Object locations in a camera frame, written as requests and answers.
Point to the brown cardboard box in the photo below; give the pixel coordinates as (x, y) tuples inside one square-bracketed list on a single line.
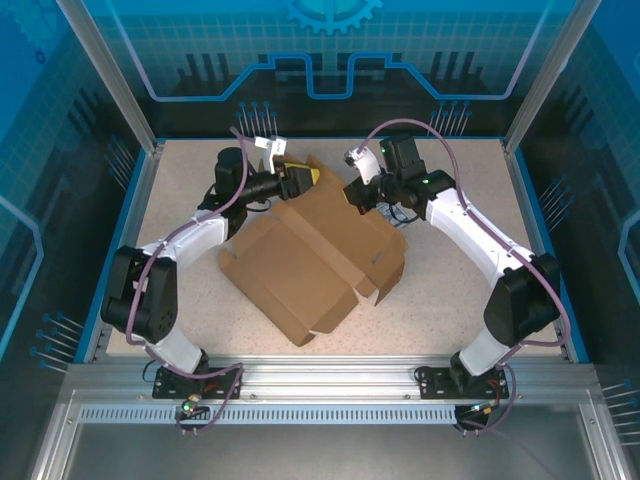
[(290, 270)]

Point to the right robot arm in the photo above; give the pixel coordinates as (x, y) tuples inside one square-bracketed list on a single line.
[(520, 305)]

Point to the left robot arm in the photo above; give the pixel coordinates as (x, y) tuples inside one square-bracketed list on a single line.
[(160, 310)]

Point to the left yellow power connector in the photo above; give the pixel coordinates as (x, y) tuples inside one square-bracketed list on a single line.
[(191, 402)]

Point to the yellow power connector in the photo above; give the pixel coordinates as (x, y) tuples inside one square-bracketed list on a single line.
[(485, 407), (191, 402)]

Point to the right yellow power connector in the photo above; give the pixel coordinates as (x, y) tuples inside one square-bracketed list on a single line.
[(485, 407)]

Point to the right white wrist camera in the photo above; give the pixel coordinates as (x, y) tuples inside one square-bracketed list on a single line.
[(367, 165)]

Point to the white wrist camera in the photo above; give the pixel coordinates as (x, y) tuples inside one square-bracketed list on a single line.
[(272, 150), (367, 165)]

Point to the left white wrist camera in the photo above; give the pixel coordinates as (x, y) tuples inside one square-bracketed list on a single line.
[(272, 150)]

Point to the right aluminium side rail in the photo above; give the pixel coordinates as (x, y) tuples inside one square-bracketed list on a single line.
[(516, 175)]

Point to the aluminium side rail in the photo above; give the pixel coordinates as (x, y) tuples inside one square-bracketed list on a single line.
[(516, 175), (145, 172)]

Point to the left aluminium side rail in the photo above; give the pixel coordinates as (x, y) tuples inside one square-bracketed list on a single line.
[(145, 172)]

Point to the aluminium mounting rail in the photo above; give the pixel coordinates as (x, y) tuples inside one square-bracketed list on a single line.
[(325, 375)]

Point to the right aluminium frame post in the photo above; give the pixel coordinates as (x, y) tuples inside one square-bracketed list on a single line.
[(552, 70)]

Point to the aluminium frame post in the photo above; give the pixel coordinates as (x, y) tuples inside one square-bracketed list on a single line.
[(552, 70), (111, 70)]

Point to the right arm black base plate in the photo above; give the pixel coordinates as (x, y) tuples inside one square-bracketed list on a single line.
[(435, 382)]

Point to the left aluminium frame post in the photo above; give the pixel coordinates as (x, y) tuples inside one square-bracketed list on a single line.
[(111, 70)]

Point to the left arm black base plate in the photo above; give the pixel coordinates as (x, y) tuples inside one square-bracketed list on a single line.
[(172, 390)]

